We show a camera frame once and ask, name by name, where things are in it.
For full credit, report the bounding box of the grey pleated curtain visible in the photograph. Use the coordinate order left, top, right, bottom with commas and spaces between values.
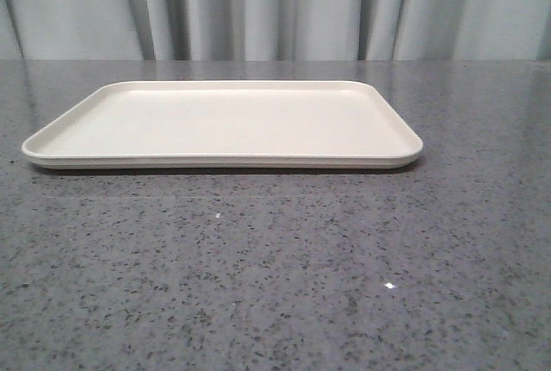
1, 0, 550, 61

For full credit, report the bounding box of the cream rectangular plastic tray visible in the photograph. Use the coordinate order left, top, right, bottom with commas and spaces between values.
22, 80, 424, 170

